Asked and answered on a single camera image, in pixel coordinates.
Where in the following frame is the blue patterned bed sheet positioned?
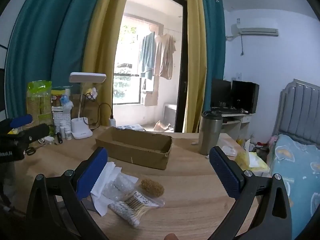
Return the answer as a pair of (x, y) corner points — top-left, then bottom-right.
(267, 134), (319, 238)

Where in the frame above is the teal right curtain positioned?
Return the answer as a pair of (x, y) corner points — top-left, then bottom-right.
(203, 0), (226, 111)

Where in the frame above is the grey bed headboard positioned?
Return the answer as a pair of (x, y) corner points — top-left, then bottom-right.
(273, 79), (320, 147)

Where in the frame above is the white computer desk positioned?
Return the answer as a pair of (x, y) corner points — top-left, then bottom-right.
(221, 114), (254, 141)

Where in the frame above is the white phone charger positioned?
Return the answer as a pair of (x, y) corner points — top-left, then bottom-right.
(109, 115), (116, 127)

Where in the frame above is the black computer monitor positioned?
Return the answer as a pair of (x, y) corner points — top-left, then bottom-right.
(210, 79), (259, 114)

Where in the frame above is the teal left curtain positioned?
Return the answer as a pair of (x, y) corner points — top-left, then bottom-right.
(4, 0), (98, 118)

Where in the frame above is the white paper towel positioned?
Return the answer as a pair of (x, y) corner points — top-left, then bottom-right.
(91, 161), (138, 217)

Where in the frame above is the brown fuzzy soft object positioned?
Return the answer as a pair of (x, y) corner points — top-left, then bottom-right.
(139, 179), (164, 198)

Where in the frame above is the yellow left curtain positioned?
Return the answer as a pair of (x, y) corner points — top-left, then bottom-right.
(82, 0), (127, 126)

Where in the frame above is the green snack bag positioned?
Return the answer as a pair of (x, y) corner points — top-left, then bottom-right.
(27, 80), (53, 126)

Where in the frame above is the white desk lamp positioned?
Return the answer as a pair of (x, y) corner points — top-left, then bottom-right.
(69, 72), (107, 140)

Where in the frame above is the yellow curtain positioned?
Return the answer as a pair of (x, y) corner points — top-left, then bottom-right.
(82, 0), (127, 126)
(184, 0), (207, 133)

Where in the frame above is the white pill bottle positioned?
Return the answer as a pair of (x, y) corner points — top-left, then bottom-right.
(59, 120), (67, 139)
(65, 126), (72, 140)

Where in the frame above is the cotton swab plastic bag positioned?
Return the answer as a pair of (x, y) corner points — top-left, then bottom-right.
(108, 186), (165, 228)

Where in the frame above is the steel travel mug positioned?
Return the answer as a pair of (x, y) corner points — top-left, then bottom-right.
(199, 110), (223, 155)

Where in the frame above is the black small flashlight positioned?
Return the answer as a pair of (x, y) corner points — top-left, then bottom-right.
(56, 132), (63, 144)

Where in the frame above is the brown cardboard box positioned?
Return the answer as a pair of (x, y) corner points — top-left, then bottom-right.
(96, 127), (172, 170)

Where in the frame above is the yellow right curtain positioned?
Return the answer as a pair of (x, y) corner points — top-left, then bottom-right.
(184, 0), (207, 133)

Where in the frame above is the white perforated basket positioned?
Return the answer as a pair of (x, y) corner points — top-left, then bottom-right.
(52, 106), (71, 132)

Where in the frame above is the teal curtain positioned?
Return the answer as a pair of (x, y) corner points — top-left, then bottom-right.
(203, 0), (226, 111)
(4, 0), (98, 118)

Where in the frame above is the yellow tissue box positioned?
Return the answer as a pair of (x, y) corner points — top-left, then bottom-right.
(235, 152), (270, 176)

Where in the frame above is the white air conditioner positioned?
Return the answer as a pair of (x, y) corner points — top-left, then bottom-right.
(226, 24), (279, 41)

